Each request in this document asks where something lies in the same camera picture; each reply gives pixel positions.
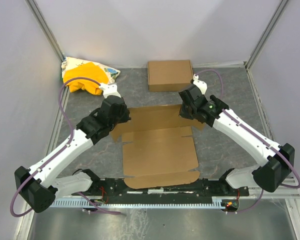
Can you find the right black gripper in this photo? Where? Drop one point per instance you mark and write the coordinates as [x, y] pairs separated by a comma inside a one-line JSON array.
[[186, 110]]

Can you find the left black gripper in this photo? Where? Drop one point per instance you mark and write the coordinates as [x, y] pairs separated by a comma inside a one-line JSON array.
[[123, 115]]

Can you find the cardboard box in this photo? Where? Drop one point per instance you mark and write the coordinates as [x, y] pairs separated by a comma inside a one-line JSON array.
[[158, 148], [169, 75]]

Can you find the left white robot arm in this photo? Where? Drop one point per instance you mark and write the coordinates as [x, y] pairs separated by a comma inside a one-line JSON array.
[[39, 185]]

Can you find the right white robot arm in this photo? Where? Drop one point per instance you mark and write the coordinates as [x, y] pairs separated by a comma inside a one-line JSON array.
[[274, 161]]

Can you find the folded cardboard box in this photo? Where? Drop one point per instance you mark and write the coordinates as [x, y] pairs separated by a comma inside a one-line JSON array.
[[169, 75]]

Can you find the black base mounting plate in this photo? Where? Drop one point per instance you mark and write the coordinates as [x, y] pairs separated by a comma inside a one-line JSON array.
[[115, 191]]

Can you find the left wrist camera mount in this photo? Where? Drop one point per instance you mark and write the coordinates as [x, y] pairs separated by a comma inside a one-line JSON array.
[[109, 90]]

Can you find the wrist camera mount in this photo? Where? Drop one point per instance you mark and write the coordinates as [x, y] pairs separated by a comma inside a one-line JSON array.
[[109, 90], [199, 83]]

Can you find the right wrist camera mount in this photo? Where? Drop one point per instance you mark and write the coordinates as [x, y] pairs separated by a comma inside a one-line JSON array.
[[199, 83]]

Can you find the right aluminium corner post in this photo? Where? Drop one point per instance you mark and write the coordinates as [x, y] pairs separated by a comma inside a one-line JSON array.
[[279, 10]]

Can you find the aluminium corner post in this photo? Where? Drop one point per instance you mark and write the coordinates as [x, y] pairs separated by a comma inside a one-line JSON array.
[[279, 10], [37, 13]]

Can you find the left aluminium corner post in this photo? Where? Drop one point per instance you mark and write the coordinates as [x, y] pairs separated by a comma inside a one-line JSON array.
[[37, 13]]

